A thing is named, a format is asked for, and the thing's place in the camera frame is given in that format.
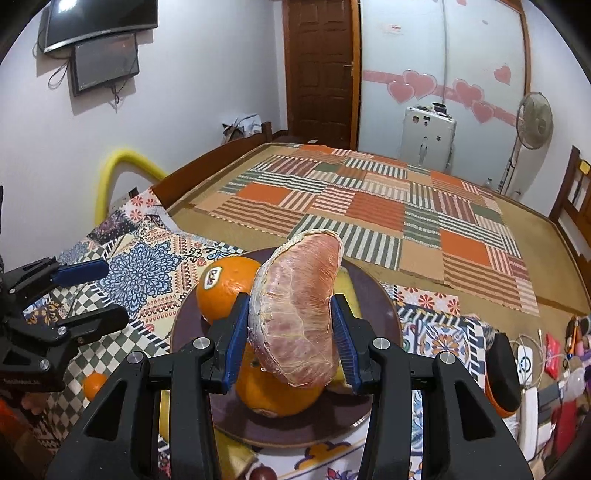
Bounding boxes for orange black device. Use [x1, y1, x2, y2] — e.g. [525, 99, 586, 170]
[485, 333, 522, 418]

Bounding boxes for white appliance box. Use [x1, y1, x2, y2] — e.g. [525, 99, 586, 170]
[400, 102, 457, 172]

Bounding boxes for purple round plate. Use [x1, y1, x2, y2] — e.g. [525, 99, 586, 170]
[172, 236, 401, 446]

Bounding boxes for pink pomelo segment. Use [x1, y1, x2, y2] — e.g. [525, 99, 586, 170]
[249, 229, 344, 388]

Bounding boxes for dark red jujube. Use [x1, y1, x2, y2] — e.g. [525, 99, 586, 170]
[249, 465, 277, 480]

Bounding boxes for white charger with cable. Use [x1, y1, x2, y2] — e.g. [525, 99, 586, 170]
[510, 334, 545, 388]

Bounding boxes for sliding wardrobe with hearts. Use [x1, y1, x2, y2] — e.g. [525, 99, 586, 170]
[358, 0, 527, 184]

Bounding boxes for black wall mounted box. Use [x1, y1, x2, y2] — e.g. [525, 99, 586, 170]
[71, 33, 139, 96]

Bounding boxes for person left hand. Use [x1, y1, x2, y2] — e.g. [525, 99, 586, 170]
[1, 392, 50, 416]

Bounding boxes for wall mounted television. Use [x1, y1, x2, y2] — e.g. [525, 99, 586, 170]
[41, 0, 158, 53]

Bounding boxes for small tangerine front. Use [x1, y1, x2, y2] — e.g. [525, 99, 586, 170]
[83, 372, 108, 401]

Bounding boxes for clothes pile by door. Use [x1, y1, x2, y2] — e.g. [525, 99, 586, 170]
[222, 114, 263, 144]

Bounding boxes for large orange with sticker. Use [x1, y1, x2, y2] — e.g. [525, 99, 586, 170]
[197, 256, 262, 324]

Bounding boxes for patchwork patterned cloth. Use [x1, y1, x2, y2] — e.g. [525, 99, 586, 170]
[25, 191, 486, 479]

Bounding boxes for large orange without sticker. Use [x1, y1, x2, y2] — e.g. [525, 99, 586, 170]
[235, 343, 325, 418]

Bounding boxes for yellow sugarcane piece back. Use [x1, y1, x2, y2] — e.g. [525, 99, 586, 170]
[327, 266, 362, 395]

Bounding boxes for striped patchwork bed mat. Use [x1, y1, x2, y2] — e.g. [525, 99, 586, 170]
[194, 144, 539, 315]

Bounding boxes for brown wooden door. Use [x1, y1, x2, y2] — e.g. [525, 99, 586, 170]
[281, 0, 361, 148]

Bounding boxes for yellow foam tube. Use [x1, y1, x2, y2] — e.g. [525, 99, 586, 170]
[93, 149, 167, 226]

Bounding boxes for white standing fan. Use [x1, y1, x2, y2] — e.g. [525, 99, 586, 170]
[498, 91, 554, 195]

